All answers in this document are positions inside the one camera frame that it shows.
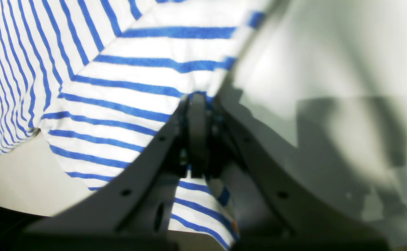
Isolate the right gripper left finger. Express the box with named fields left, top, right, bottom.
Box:
left=22, top=94, right=208, bottom=251

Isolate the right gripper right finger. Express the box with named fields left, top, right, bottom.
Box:
left=207, top=97, right=390, bottom=251

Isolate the blue white striped T-shirt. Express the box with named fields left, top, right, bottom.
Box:
left=0, top=0, right=270, bottom=250

